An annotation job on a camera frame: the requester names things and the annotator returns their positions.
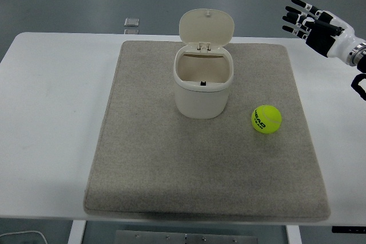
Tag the yellow tennis ball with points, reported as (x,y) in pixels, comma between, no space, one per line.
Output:
(266,119)

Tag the cream bin with open lid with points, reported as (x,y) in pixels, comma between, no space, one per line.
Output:
(203,78)

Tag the grey metal plate with screws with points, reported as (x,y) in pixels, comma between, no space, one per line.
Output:
(187,237)

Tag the black table control panel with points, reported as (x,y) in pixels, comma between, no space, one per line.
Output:
(349,229)

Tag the grey fabric mat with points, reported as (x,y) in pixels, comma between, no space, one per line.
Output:
(206,141)

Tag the silver floor socket cover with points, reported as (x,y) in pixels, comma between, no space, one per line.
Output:
(131,22)

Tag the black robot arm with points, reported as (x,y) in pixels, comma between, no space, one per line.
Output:
(361,64)

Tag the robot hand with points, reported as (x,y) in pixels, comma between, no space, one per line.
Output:
(340,38)

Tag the white table leg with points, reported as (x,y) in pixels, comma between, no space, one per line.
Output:
(293,234)
(76,232)

